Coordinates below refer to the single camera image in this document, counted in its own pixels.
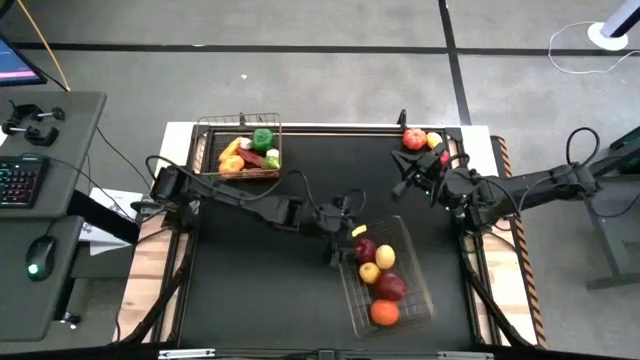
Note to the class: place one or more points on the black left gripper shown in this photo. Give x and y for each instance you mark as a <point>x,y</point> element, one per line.
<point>337,220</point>

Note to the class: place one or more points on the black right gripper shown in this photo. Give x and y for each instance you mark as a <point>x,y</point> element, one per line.
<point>432,177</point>

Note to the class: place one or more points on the orange tomato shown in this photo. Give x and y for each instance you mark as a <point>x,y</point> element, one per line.
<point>414,138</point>

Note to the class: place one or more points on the yellow lemon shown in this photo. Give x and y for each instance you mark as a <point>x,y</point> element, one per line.
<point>434,139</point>

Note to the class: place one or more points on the red fruit with green top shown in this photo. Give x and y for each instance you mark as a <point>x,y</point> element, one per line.
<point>444,159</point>

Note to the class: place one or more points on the dark red apple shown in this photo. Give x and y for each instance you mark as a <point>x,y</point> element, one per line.
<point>391,286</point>
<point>365,251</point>

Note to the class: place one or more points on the pale yellow oval fruit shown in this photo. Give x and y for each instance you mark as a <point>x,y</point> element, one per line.
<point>385,257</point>

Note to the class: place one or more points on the yellow mango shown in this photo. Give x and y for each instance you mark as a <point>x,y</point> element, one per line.
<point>370,273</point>

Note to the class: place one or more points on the white garlic bulb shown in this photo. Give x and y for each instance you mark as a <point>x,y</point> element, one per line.
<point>273,153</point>
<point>246,143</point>

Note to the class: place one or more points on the round orange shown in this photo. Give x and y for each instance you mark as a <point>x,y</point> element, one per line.
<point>384,312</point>

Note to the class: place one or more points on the green bell pepper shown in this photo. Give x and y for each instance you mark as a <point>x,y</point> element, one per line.
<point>263,140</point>

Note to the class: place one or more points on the orange oval produce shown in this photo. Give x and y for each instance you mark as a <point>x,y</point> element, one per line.
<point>232,164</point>

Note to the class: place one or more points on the orange carrot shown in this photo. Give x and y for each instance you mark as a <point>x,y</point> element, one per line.
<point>230,149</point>

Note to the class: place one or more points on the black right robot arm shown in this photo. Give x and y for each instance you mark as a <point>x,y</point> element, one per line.
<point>525,187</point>

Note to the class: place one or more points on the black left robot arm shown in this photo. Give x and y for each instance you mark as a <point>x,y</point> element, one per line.
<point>260,207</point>

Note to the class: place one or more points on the yellowish tag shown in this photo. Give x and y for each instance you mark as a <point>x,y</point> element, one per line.
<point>359,230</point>

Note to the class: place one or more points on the grey metal stand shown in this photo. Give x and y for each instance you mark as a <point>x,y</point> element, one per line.
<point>607,250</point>

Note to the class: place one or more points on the green and black device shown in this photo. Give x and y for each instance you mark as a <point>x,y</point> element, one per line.
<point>631,150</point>

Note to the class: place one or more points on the black slanted bar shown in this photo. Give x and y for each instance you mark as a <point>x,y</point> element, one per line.
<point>105,217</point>

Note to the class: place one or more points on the tower device with white base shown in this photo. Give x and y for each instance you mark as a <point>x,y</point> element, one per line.
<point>607,32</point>

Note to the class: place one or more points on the grey desk surface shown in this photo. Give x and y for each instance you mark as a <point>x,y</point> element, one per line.
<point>75,150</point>
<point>20,310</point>

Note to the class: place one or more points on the black caster knob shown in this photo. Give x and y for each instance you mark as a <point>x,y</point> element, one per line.
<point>72,319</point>

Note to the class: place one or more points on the black computer mouse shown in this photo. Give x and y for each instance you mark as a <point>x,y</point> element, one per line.
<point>40,257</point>

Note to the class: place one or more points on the black clamp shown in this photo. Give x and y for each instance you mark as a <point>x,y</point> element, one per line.
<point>30,111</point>
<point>35,134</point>

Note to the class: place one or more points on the backlit keyboard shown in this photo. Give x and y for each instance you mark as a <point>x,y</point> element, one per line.
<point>20,181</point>

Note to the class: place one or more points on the computer monitor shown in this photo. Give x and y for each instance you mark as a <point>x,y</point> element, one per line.
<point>15,62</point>

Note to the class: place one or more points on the black frame bracket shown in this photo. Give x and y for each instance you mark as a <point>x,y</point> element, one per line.
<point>242,120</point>
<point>402,121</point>

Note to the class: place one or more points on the black rig frame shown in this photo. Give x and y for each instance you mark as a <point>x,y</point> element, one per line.
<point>350,129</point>

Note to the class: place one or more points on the silver bracket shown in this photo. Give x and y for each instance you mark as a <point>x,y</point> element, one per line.
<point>465,356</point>
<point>186,354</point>

